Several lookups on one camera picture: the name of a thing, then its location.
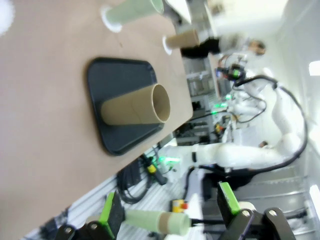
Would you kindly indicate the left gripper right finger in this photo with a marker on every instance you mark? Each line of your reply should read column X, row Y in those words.
column 226, row 202

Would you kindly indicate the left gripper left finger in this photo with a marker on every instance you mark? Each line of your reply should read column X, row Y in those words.
column 117, row 215

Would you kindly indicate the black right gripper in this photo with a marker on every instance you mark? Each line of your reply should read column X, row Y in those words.
column 235, row 72

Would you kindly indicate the brown plastic cup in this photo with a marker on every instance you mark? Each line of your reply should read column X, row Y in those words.
column 165, row 222
column 135, row 110
column 182, row 40

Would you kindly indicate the pale green plastic cup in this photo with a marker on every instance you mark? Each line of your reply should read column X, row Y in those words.
column 130, row 11
column 142, row 220
column 180, row 223

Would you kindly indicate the white paper doily coaster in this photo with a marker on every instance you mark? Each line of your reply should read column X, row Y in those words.
column 3, row 15
column 112, row 25

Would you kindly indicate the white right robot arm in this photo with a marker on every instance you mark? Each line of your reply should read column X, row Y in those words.
column 250, row 155

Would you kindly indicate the aluminium profile platform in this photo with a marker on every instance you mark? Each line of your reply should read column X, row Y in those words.
column 160, row 197

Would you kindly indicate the yellow emergency stop button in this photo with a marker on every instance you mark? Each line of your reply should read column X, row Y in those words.
column 178, row 206

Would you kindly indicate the ceiling light panel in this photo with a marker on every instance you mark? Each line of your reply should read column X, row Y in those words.
column 315, row 197
column 315, row 68

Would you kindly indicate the black plastic tray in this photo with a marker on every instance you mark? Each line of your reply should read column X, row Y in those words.
column 117, row 77

